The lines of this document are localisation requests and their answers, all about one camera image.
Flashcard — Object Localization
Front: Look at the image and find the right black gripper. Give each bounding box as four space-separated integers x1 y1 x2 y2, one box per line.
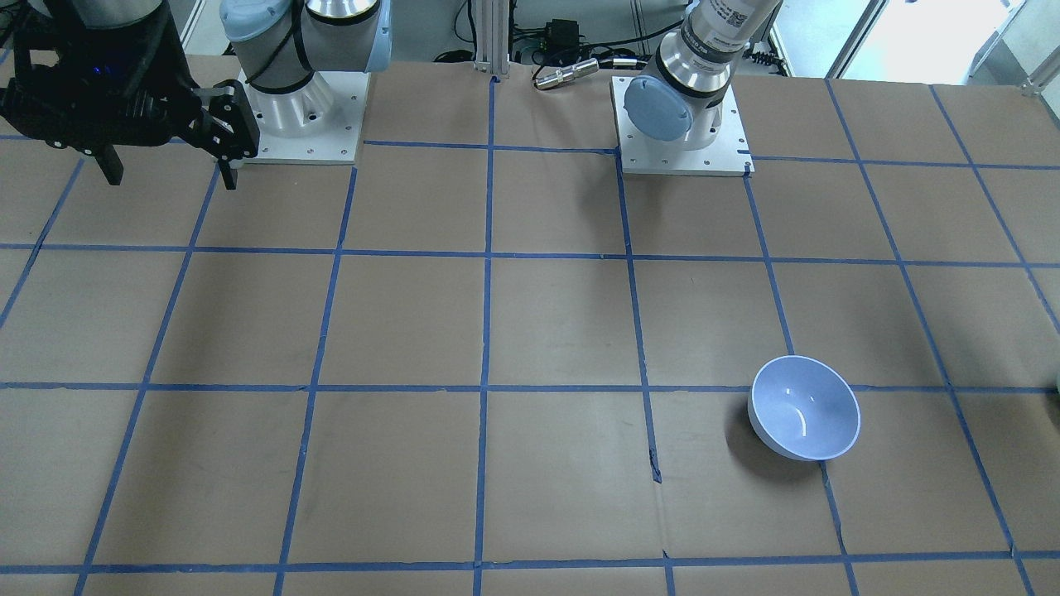
2 1 261 191

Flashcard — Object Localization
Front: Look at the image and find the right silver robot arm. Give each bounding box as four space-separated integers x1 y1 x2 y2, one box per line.
2 1 393 190

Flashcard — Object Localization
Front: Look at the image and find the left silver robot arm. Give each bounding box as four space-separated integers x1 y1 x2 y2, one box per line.
617 1 780 150

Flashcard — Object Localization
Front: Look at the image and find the blue bowl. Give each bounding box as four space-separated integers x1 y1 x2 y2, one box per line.
747 355 862 463

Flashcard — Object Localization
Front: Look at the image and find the silver metal cylinder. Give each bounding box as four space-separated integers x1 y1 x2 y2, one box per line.
532 58 600 91

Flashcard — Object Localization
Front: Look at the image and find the black power adapter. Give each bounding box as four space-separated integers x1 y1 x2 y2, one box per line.
542 18 581 65

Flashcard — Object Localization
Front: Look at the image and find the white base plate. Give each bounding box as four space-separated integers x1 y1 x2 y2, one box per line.
246 72 372 166
612 76 754 176

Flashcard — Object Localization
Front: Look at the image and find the aluminium frame post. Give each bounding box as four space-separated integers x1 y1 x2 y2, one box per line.
469 0 513 82

